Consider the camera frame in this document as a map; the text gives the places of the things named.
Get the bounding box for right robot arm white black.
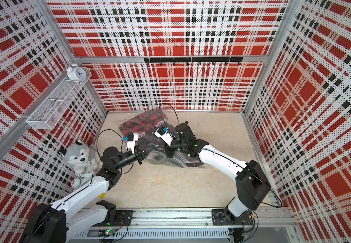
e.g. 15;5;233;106
155;121;271;218

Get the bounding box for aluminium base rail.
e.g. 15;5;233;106
68;207;301;243

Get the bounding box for red black plaid shirt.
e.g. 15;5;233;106
119;109;167;137

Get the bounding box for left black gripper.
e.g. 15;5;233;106
114;143;155;170

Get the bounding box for white alarm clock on shelf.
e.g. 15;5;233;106
66;63;87;81

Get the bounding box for grey white husky plush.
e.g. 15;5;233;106
58;139;100;189

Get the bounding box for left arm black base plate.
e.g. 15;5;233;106
105;210;134;226

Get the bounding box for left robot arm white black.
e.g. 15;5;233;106
19;144;155;243

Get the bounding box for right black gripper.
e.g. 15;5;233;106
155;139;188;159

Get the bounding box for black wall hook rail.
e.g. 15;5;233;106
144;57;244;64

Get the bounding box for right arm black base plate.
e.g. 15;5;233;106
211;209;254;226

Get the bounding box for clear plastic vacuum bag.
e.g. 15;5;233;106
117;106;206;168

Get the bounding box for white wire mesh shelf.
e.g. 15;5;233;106
26;67;91;130

